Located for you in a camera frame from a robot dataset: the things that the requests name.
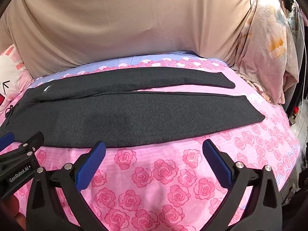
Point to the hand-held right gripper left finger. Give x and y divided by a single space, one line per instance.
92 164

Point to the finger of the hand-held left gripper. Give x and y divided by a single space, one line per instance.
28 143
6 138

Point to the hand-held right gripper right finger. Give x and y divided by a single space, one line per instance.
217 162

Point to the dark grey pants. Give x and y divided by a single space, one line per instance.
144 122

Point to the person's left hand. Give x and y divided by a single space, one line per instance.
9 207

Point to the pink rose print bedsheet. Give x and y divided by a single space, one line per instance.
168 173

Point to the white rabbit face pillow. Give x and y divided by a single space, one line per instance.
9 72

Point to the pale pink floral blanket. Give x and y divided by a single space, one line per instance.
264 53

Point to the beige padded headboard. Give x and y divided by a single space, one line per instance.
120 28

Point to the hanging clothes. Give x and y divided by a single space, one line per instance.
292 19

